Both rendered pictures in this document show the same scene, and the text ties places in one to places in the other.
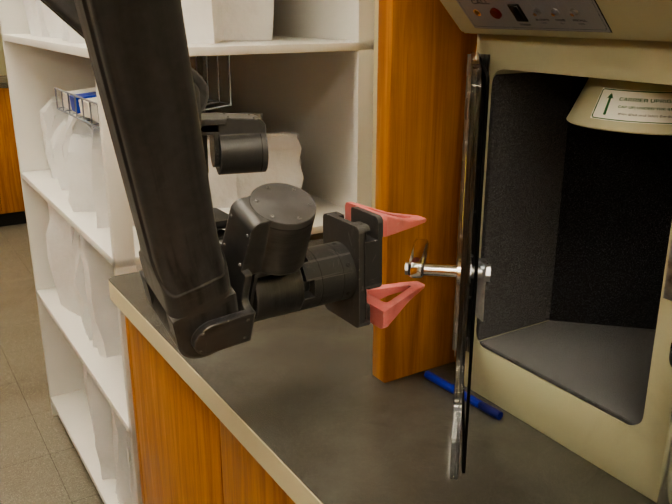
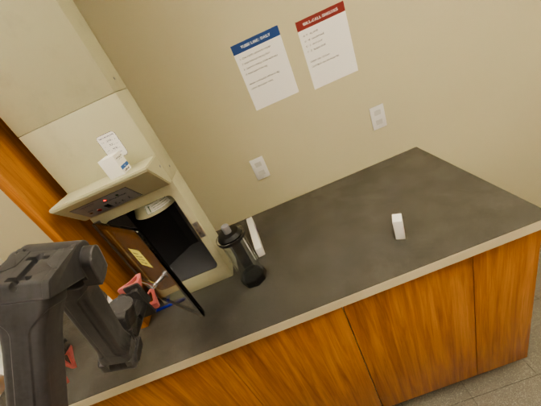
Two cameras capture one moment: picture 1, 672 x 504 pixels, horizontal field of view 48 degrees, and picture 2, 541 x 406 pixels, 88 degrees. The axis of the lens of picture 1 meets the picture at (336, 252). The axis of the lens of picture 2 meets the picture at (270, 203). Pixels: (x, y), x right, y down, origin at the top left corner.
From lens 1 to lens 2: 0.36 m
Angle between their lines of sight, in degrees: 50
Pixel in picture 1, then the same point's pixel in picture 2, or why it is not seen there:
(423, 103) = not seen: hidden behind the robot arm
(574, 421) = (203, 279)
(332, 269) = (139, 307)
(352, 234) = (134, 294)
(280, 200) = (118, 304)
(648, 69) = (156, 196)
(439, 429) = (178, 316)
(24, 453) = not seen: outside the picture
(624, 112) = (155, 208)
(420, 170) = not seen: hidden behind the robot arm
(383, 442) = (171, 334)
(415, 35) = (68, 233)
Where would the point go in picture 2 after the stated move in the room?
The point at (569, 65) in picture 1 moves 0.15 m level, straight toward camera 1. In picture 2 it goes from (131, 207) to (149, 213)
